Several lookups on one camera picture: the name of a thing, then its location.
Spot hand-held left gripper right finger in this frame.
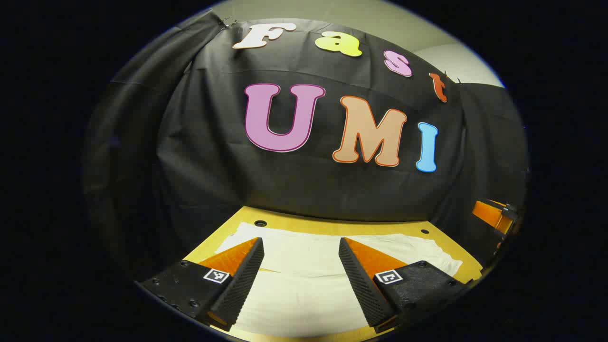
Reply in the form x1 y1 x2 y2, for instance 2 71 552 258
338 237 471 333

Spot black backdrop cloth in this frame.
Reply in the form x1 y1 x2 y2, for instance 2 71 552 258
83 10 529 281

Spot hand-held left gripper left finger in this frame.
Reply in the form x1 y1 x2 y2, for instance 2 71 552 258
135 237 265 332

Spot white jeans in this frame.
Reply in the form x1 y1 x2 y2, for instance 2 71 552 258
215 222 463 339

